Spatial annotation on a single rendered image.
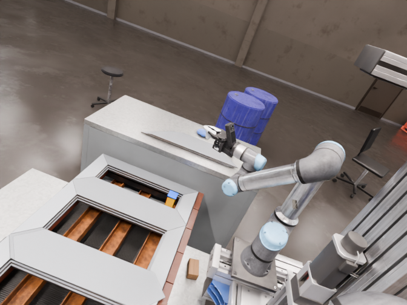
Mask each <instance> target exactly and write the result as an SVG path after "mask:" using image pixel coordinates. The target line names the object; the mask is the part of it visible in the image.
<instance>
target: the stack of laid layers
mask: <svg viewBox="0 0 407 305"><path fill-rule="evenodd" d="M108 170H109V171H111V172H114V173H116V174H119V175H121V176H124V177H126V178H128V179H131V180H134V181H136V182H139V183H141V184H143V185H146V186H149V187H151V188H154V189H157V190H158V191H161V192H164V193H166V194H168V193H169V191H170V189H168V188H165V187H163V186H161V185H158V184H155V183H153V182H150V181H148V180H145V179H143V178H140V177H138V176H136V175H133V174H130V173H128V172H125V171H123V170H121V169H118V168H115V167H113V166H110V165H107V166H106V167H105V168H104V169H103V170H102V171H101V172H100V173H99V174H98V175H97V176H96V177H97V178H101V177H102V176H103V175H104V174H105V173H106V172H107V171H108ZM171 191H173V190H171ZM174 192H175V191H174ZM177 193H178V192H177ZM182 196H183V194H180V193H178V196H177V198H179V201H178V203H177V205H176V207H175V209H177V207H178V206H179V203H180V201H181V199H182ZM77 201H79V202H81V203H84V204H86V205H89V206H91V207H94V208H96V209H98V210H101V211H104V212H106V213H108V214H111V215H113V216H116V217H119V218H121V219H123V220H126V221H129V222H130V223H133V224H136V225H138V226H141V227H143V228H145V229H148V230H150V231H153V232H155V233H158V234H161V235H162V238H161V240H160V242H159V244H158V246H157V249H156V251H155V253H154V255H153V258H152V259H151V261H150V264H149V266H148V268H147V270H150V268H151V265H152V264H153V261H154V259H155V257H156V254H157V252H158V250H159V248H160V246H161V243H162V241H163V239H164V237H165V234H166V233H167V231H166V230H164V229H162V228H159V227H157V226H155V225H152V224H149V223H147V222H145V221H142V220H140V219H138V218H135V217H132V216H130V215H127V214H124V213H123V212H120V211H117V210H115V209H113V208H110V207H108V206H105V205H102V204H100V203H98V202H95V201H92V200H90V199H88V198H85V197H83V196H81V195H78V194H77V195H76V196H74V197H73V198H72V199H71V200H70V201H69V202H68V203H67V204H66V205H65V206H64V207H63V208H62V209H61V210H60V211H59V212H58V213H57V214H56V215H55V216H54V217H53V218H52V219H51V220H50V221H49V222H48V223H47V224H46V225H45V226H44V227H41V228H36V229H31V230H27V231H22V232H16V233H13V234H10V235H9V244H10V259H9V260H8V261H7V262H6V263H5V264H4V265H3V266H2V267H1V268H0V278H1V277H2V276H3V275H4V274H5V273H6V272H7V271H8V270H9V269H10V268H11V267H13V268H15V269H18V270H20V271H23V272H25V273H27V274H30V275H32V276H34V277H37V278H40V279H42V280H44V281H47V282H49V283H51V284H54V285H56V286H59V287H61V288H64V289H66V290H69V291H71V292H73V293H76V294H78V295H80V296H83V297H86V298H88V299H90V300H93V301H95V302H97V303H100V304H103V305H124V304H122V303H119V302H117V301H115V300H112V299H109V298H107V297H104V296H102V295H99V294H97V293H94V292H92V291H90V290H87V289H84V288H83V287H80V286H77V285H75V284H72V283H69V282H68V281H65V280H62V279H60V278H57V277H54V276H52V275H50V274H47V273H45V272H43V271H40V270H37V269H35V268H33V267H30V266H27V265H25V264H22V263H20V262H18V261H15V258H14V248H13V236H15V235H21V234H26V233H29V232H34V231H40V230H43V229H47V230H49V229H50V228H51V227H52V226H53V225H54V224H55V223H56V222H57V221H58V220H59V219H60V218H61V217H62V216H63V215H64V214H65V213H66V212H67V211H68V210H69V209H70V208H71V207H72V206H73V205H74V204H75V203H76V202H77Z"/></svg>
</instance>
